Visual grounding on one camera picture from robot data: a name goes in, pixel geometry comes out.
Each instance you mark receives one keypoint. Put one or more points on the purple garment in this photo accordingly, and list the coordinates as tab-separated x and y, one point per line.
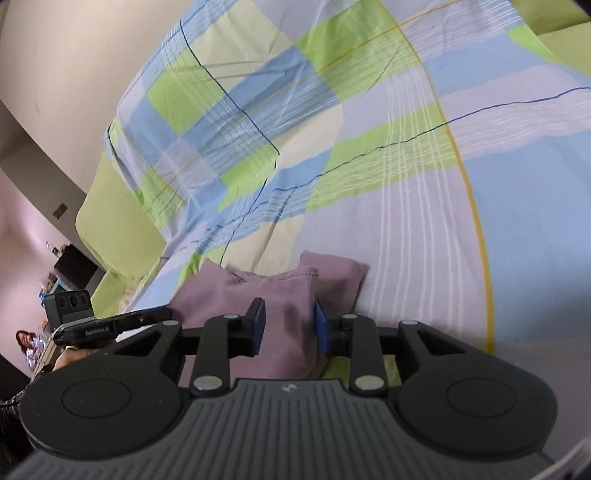
286	300

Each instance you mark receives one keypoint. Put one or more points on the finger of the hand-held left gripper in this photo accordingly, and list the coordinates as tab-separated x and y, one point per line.
111	325

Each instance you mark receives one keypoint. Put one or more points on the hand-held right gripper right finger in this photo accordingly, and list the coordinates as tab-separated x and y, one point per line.
322	325

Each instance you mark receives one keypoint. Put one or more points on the plaid blue green blanket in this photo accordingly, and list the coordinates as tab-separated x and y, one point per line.
369	161

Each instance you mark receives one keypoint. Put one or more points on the black refrigerator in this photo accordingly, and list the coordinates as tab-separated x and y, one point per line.
76	266

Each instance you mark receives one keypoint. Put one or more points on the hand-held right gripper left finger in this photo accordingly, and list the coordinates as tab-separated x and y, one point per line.
258	328

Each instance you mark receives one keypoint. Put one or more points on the green covered sofa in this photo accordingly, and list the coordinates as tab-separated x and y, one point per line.
120	230

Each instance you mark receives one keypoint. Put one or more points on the wall switch plate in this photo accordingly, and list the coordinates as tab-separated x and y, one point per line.
59	211

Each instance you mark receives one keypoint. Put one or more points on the person's left hand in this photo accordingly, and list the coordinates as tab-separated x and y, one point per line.
76	357

